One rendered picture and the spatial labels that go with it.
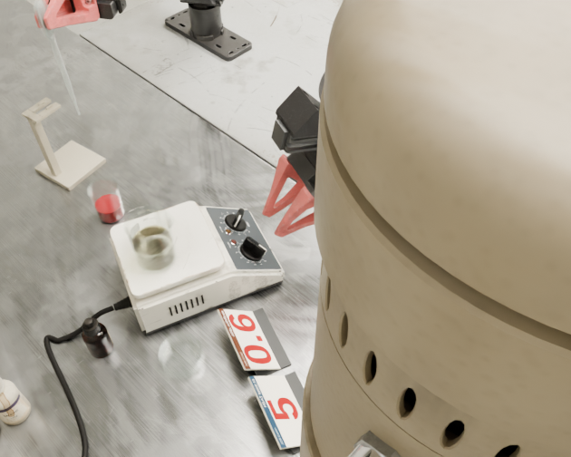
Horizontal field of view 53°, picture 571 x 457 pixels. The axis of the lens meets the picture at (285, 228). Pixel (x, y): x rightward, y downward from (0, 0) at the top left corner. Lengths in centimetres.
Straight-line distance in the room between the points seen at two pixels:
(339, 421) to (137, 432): 57
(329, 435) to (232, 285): 57
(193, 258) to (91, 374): 19
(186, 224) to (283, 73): 47
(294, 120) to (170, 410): 37
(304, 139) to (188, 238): 23
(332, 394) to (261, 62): 104
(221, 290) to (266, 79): 51
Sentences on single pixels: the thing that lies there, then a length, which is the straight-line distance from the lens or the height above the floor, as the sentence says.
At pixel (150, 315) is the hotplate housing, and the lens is 74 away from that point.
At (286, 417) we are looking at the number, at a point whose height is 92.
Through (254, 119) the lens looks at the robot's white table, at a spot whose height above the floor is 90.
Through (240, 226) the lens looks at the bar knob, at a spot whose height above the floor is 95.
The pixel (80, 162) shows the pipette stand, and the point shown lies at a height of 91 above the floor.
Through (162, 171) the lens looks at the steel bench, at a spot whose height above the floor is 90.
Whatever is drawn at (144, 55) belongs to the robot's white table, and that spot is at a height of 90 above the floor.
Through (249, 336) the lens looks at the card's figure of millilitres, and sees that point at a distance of 73.
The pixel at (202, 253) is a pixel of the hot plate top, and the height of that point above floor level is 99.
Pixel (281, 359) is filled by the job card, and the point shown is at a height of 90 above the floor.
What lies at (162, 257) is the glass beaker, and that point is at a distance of 70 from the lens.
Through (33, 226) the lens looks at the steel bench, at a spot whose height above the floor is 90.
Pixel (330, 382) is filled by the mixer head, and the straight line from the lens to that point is 16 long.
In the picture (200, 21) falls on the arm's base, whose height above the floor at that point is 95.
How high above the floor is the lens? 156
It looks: 50 degrees down
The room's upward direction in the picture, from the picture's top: straight up
